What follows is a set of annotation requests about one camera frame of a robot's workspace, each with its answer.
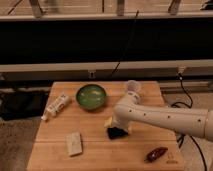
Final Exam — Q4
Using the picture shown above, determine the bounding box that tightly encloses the black power cable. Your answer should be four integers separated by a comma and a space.
171, 73, 208, 171

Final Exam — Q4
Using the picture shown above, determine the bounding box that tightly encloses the white sponge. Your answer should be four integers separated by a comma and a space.
66, 132, 83, 157

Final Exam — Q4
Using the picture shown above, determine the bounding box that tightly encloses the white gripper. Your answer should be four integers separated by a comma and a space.
104, 116, 132, 134

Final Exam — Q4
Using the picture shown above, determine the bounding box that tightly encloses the green bowl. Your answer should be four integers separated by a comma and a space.
76, 84, 107, 110

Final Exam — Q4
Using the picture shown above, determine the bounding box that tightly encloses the black hanging cable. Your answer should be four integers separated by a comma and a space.
109, 9, 140, 79

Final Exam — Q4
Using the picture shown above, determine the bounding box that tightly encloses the wooden cutting board table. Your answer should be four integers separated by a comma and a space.
27, 82, 184, 171

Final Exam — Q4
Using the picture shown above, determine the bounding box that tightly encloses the white tube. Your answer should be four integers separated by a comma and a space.
41, 94, 70, 121

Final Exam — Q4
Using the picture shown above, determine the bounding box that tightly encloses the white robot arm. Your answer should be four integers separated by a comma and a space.
105, 91, 213, 142

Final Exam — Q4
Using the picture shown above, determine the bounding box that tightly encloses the dark red chili pepper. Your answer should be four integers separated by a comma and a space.
145, 147, 168, 163

